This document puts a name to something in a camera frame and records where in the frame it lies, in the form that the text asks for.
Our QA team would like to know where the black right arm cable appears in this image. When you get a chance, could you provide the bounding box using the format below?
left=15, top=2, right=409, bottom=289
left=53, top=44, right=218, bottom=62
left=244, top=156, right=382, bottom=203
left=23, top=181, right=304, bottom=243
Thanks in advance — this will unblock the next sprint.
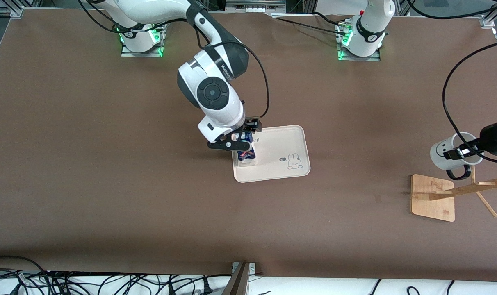
left=194, top=28, right=270, bottom=120

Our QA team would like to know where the wooden cup rack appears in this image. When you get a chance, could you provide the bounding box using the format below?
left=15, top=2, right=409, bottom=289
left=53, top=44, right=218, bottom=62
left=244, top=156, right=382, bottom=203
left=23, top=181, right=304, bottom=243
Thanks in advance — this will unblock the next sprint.
left=411, top=165, right=497, bottom=222

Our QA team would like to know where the black base power cable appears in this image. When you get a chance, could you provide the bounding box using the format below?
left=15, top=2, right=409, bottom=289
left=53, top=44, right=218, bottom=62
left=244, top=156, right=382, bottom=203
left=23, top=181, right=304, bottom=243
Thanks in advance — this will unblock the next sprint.
left=273, top=16, right=348, bottom=36
left=312, top=11, right=347, bottom=26

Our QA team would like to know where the aluminium profile beam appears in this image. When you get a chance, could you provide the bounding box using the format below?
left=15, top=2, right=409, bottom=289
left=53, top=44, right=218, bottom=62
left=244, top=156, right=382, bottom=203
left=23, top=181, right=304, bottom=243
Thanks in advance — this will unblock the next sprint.
left=221, top=261, right=256, bottom=295

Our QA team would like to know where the beige rabbit print tray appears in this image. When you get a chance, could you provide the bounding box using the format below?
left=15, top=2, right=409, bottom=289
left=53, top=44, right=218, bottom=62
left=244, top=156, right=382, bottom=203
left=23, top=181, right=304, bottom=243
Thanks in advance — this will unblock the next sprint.
left=232, top=125, right=311, bottom=183

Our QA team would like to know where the white smiley face mug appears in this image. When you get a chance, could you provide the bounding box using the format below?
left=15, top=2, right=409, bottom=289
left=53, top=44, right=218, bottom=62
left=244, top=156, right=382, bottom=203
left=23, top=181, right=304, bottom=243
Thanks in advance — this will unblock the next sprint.
left=430, top=132, right=485, bottom=181

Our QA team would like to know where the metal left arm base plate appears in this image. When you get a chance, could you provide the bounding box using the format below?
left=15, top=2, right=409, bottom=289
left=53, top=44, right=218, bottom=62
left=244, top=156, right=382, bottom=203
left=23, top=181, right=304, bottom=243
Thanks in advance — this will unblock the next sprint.
left=337, top=20, right=381, bottom=62

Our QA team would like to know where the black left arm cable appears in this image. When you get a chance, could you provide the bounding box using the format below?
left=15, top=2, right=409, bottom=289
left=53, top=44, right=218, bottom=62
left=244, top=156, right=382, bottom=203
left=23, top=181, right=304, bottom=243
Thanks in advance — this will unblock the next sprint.
left=442, top=39, right=497, bottom=165

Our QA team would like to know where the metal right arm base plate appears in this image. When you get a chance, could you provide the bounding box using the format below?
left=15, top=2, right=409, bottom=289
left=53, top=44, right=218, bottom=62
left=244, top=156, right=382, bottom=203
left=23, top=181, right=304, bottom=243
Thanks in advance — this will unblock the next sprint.
left=121, top=25, right=164, bottom=58

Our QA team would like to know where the grey box with ports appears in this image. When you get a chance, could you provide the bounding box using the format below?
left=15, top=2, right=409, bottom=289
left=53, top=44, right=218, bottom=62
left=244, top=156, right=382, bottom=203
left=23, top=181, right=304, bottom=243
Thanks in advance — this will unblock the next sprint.
left=225, top=0, right=287, bottom=14

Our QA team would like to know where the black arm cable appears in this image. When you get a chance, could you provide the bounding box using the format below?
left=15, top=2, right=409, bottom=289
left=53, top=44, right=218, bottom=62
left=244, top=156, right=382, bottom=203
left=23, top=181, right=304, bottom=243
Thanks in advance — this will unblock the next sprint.
left=442, top=39, right=497, bottom=165
left=194, top=28, right=270, bottom=120

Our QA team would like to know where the blue white milk carton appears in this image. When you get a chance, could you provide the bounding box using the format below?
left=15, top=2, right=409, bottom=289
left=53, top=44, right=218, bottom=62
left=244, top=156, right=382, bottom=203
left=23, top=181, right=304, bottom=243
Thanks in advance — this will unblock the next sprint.
left=236, top=131, right=258, bottom=166

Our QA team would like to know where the brown table cover sheet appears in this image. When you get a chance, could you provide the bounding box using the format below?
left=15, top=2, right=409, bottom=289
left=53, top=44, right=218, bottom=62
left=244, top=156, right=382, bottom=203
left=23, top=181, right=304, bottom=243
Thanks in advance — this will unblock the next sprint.
left=0, top=8, right=497, bottom=283

